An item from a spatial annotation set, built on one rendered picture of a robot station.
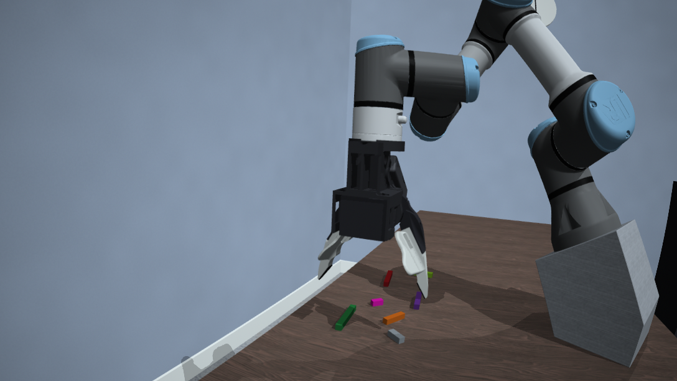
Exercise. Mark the purple rod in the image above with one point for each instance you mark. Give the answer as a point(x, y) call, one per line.
point(417, 300)

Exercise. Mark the orange rectangular rod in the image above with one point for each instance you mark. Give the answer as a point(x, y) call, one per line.
point(393, 318)

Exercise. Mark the red rod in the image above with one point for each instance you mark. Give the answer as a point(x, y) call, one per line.
point(388, 278)

